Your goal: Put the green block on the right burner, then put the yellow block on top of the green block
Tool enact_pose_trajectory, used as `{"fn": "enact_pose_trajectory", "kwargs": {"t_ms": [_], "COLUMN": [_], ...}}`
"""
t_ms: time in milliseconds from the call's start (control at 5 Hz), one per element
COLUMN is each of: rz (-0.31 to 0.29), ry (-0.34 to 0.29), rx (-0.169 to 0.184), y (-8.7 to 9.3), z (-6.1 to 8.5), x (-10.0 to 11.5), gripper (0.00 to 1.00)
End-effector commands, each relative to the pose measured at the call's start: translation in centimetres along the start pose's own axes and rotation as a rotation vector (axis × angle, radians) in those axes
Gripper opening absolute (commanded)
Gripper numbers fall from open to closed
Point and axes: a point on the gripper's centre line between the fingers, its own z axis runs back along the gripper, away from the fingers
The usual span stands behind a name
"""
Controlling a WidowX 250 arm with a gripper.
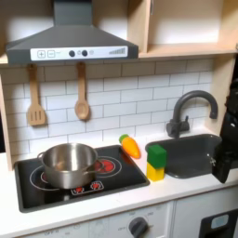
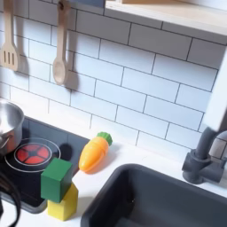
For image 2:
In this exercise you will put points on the light wooden cabinet shelf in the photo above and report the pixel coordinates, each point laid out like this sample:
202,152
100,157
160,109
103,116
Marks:
177,17

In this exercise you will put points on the orange toy carrot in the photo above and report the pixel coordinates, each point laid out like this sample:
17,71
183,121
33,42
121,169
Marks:
93,153

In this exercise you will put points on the grey tap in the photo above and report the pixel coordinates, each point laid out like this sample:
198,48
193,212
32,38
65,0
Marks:
201,168

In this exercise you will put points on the dark grey sink basin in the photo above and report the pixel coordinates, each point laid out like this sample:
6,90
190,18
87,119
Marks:
165,201

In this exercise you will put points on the white blurred bar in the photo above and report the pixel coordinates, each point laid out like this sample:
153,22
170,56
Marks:
218,103

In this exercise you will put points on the wooden spoon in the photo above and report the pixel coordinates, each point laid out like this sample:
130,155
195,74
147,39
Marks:
60,71

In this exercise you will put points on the wooden slotted spatula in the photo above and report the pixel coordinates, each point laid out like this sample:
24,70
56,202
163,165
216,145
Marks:
8,29

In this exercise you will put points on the steel pot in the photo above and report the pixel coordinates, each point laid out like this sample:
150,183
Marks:
11,130

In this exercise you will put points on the black stove cooktop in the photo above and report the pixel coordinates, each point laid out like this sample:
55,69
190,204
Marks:
68,142

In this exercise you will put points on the green cube block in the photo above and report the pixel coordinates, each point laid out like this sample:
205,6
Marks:
56,180

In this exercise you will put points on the yellow pentagon block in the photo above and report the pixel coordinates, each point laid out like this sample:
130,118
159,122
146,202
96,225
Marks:
63,208

